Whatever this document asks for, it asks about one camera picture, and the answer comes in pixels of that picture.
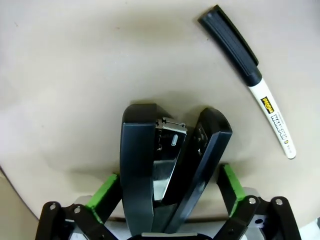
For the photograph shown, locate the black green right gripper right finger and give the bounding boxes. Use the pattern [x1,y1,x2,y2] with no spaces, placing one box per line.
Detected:
[215,163,301,240]

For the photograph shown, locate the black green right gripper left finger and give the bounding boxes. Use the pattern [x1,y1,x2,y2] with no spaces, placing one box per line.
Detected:
[36,172,134,240]

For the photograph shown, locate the black stapler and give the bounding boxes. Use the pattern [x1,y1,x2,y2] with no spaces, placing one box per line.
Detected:
[119,103,233,237]

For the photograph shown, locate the white marker pen black cap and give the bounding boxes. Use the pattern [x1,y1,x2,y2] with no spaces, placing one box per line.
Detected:
[197,4,297,160]

